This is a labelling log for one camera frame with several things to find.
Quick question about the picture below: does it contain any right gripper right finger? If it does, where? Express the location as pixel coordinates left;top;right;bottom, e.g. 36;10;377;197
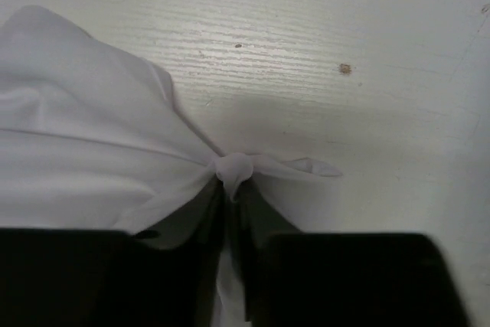
230;181;471;326

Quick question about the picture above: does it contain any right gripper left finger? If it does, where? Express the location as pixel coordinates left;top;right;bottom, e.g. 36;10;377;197
1;179;224;326

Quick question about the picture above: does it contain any white t shirt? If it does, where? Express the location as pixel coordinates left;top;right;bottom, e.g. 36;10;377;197
1;6;339;326

